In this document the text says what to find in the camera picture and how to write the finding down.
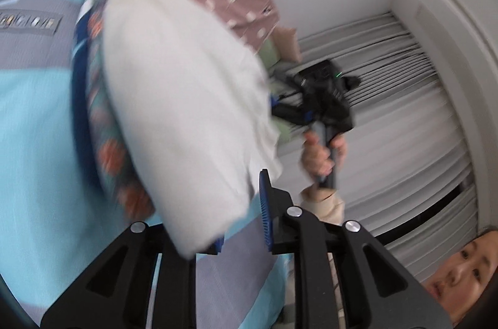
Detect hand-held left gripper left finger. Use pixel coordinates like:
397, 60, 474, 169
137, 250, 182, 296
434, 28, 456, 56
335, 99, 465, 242
41, 222, 226, 329

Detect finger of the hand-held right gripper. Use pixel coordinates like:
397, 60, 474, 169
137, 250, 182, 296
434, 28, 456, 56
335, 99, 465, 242
270, 91, 312, 125
273, 71, 303, 95

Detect grey pleated curtain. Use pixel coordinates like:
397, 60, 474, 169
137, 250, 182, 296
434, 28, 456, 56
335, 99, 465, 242
272, 12, 480, 285

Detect green pillow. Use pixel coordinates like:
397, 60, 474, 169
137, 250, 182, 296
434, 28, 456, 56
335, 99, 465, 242
258, 40, 301, 148

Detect person's right hand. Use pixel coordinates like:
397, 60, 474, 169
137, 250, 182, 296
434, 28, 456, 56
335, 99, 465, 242
300, 130, 348, 190

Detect blue orange patterned garment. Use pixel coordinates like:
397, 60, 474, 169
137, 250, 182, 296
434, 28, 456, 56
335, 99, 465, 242
70, 0, 157, 221

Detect person's right forearm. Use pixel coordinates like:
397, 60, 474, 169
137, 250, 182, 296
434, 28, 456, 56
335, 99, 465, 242
300, 184, 345, 228

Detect white wardrobe door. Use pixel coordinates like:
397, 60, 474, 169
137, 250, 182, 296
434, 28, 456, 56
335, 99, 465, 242
389, 0, 498, 233

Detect blue patterned bed quilt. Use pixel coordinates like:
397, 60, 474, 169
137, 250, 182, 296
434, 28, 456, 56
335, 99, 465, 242
0, 0, 292, 329

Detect beige pillow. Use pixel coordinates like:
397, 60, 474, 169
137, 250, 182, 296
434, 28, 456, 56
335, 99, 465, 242
270, 26, 303, 64

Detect light grey shorts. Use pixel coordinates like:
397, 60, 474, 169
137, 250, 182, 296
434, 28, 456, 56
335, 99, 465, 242
102, 0, 284, 260

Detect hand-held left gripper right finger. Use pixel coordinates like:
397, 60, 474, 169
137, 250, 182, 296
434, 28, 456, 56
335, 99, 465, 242
259, 169, 454, 329

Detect person's face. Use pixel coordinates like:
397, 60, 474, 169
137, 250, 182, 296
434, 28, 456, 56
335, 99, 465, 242
423, 230, 498, 327

